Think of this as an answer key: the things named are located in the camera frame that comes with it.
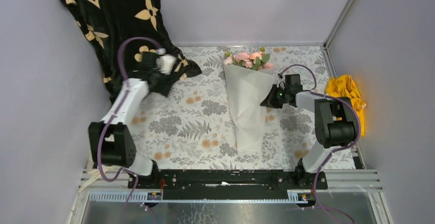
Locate white translucent wrapping paper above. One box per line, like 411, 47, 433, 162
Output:
224, 65, 276, 153

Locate pink fake flower bouquet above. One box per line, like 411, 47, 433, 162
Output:
223, 47, 274, 71

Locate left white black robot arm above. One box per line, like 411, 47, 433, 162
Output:
88, 76, 159, 189

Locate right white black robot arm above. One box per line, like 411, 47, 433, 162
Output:
261, 74, 361, 189

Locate black blanket with cream flowers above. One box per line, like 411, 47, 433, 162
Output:
60, 0, 202, 102

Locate floral patterned table mat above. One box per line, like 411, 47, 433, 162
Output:
127, 47, 316, 170

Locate yellow cloth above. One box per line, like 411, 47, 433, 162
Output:
325, 75, 366, 136

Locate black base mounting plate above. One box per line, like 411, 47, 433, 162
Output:
128, 169, 328, 201

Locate cream printed ribbon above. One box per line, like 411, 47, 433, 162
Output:
78, 166, 119, 193

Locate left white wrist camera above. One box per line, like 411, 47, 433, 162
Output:
156, 48, 176, 75

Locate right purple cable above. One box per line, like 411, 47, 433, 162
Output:
279, 64, 363, 224

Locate purple cable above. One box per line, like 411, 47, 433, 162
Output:
279, 64, 363, 224
96, 36, 164, 224

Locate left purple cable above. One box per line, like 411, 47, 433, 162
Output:
96, 36, 164, 224

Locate aluminium frame rail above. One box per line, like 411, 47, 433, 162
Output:
67, 169, 390, 223

